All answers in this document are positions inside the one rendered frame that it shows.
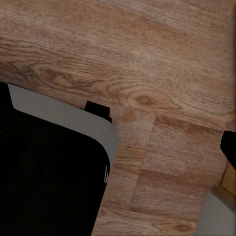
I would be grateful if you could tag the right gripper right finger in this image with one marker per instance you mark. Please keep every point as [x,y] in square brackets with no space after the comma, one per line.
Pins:
[228,146]

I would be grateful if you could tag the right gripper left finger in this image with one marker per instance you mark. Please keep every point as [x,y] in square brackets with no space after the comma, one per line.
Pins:
[12,146]

